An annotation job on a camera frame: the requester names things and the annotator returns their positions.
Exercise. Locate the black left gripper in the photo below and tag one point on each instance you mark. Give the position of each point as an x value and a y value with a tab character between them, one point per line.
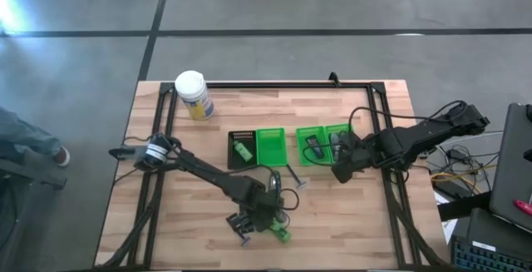
262	207

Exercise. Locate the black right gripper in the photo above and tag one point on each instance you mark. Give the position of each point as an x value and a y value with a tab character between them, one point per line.
357	155

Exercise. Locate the green travel bottle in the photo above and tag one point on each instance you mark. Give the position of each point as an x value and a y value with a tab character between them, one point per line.
282	233
242	150

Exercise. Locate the grey travel bottle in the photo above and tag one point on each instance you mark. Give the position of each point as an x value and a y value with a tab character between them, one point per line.
275	182
335	145

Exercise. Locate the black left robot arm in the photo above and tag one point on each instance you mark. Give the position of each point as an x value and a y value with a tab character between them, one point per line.
208	174

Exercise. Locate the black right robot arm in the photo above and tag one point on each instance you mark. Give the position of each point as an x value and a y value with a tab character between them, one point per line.
415	136

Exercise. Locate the green plastic tray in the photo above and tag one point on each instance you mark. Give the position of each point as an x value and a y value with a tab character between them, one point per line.
303	155
332	130
271	148

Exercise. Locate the blue disposable razor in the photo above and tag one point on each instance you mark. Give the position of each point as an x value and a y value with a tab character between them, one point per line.
245	241

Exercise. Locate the dark blue sachet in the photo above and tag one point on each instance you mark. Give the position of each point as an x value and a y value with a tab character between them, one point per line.
239	223

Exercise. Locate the black disposable razor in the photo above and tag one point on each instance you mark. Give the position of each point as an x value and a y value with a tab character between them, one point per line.
294	176

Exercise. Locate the black plastic tray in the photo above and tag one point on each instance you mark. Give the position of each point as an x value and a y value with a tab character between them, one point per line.
234	157

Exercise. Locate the white wipes canister yellow label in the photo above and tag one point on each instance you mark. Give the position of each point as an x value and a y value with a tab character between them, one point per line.
194	95

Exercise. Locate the black box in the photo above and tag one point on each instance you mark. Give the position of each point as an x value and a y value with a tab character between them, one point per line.
486	226

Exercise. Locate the grey laptop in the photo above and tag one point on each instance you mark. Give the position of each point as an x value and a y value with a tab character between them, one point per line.
513	164

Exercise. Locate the backlit black keyboard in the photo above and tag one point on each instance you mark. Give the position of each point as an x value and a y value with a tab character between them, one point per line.
486	261

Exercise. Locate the red marker pen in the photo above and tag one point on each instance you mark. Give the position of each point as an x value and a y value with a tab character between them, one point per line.
523	207

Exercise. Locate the black chair base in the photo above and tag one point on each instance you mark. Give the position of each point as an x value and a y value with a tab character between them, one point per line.
29	174

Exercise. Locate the person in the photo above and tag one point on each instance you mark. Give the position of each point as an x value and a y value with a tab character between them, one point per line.
25	136

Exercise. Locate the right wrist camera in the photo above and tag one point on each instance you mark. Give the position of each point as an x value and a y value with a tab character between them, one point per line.
343	173

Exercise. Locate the black clamp on frame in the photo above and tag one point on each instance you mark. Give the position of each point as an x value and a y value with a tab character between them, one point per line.
333	79

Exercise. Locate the black aluminium table frame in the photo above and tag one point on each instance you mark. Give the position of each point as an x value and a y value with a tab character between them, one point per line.
291	85

